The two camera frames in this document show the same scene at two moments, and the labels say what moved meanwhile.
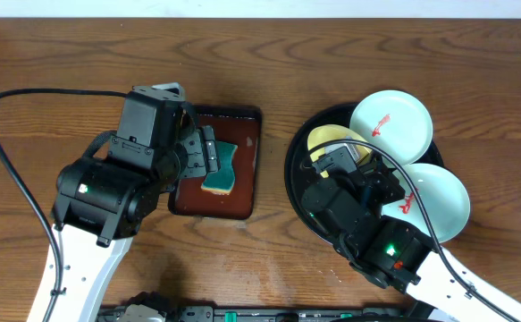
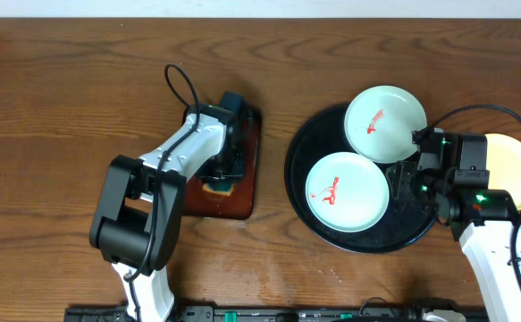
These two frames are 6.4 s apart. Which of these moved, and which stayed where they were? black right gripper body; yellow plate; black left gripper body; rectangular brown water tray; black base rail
Moved: yellow plate; black left gripper body; black right gripper body
Stayed: black base rail; rectangular brown water tray
